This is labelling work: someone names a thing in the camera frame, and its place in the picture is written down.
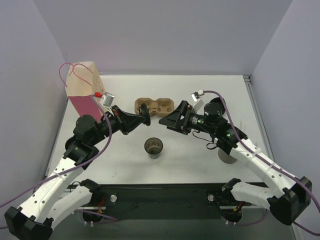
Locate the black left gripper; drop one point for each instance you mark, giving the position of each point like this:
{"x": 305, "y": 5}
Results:
{"x": 120, "y": 120}

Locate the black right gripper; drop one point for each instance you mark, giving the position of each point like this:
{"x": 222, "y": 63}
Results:
{"x": 185, "y": 119}

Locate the dark cup with EAT print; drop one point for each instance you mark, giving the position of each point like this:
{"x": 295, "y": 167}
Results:
{"x": 153, "y": 147}

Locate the black cup lid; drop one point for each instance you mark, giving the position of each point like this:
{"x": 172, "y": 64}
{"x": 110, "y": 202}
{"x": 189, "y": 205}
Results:
{"x": 144, "y": 112}

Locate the stack of black cup lids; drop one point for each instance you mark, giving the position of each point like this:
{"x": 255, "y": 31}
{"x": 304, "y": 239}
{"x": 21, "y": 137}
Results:
{"x": 218, "y": 101}

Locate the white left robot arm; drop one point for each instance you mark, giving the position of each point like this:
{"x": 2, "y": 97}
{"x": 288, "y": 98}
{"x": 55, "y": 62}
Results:
{"x": 39, "y": 215}

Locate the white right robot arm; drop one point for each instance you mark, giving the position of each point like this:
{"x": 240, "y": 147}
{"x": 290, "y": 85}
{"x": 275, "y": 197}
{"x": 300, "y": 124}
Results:
{"x": 285, "y": 195}

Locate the brown cardboard cup carrier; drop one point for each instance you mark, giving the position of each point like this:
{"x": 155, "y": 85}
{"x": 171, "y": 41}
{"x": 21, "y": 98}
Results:
{"x": 160, "y": 107}

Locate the pink and cream paper bag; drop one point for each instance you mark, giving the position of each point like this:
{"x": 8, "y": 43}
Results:
{"x": 82, "y": 81}

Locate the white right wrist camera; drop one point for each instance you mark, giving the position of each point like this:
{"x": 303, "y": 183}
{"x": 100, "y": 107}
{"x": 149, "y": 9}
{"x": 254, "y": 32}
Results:
{"x": 197, "y": 98}

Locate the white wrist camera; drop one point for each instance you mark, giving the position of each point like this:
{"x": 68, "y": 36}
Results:
{"x": 197, "y": 98}
{"x": 105, "y": 100}

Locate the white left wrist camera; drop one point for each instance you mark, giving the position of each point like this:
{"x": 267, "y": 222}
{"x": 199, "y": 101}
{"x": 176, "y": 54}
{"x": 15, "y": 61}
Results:
{"x": 105, "y": 100}

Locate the grey cup with cable ties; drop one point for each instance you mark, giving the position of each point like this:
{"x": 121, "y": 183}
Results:
{"x": 227, "y": 155}

